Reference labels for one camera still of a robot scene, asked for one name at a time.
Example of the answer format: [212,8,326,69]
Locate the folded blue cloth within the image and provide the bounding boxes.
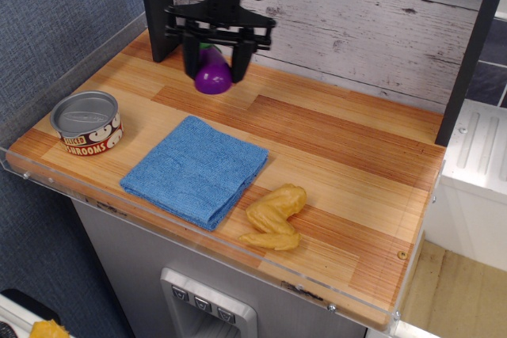
[120,116,269,231]

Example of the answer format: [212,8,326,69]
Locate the white toy appliance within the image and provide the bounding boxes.
[423,101,506,270]

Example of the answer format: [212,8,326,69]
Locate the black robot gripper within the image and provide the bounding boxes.
[165,0,276,83]

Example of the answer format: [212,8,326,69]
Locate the purple toy eggplant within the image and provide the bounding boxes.
[194,43,232,95]

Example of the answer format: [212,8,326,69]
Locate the grey cabinet with dispenser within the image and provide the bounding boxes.
[74,201,367,337]

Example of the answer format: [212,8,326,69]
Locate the yellow object bottom left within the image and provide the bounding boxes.
[29,320,71,338]

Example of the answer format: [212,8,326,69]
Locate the clear acrylic table guard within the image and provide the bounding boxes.
[1,33,444,330]

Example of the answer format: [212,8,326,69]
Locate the right black vertical post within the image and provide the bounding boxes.
[435,0,500,147]

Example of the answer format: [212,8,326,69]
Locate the sliced mushrooms tin can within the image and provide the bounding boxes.
[50,90,124,156]

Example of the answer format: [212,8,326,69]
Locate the yellow toy chicken wing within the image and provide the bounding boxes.
[238,184,307,251]

